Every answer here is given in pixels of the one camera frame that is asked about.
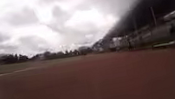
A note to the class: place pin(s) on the red running track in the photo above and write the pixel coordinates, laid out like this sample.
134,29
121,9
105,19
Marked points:
91,85

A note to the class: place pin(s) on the row of trees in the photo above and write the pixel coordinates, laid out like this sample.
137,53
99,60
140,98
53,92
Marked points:
26,57

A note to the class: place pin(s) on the roofed grandstand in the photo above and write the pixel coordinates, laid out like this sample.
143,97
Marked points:
165,23

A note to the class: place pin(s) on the grass field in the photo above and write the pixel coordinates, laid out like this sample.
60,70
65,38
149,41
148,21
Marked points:
7,68

